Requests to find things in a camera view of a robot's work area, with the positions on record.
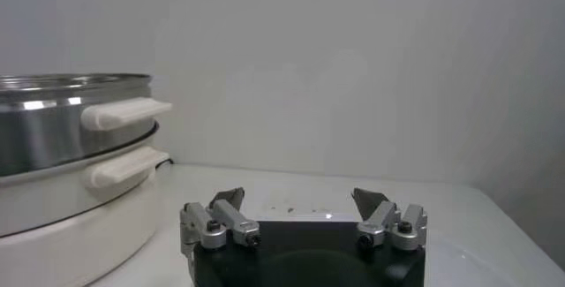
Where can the white electric cooking pot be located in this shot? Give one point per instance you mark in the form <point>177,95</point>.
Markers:
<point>66,227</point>

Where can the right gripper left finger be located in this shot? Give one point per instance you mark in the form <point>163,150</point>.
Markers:
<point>236,222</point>

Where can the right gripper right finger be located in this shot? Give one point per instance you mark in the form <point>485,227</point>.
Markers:
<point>381,222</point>

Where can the perforated steel steamer basket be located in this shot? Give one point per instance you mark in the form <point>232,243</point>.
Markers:
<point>44,130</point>

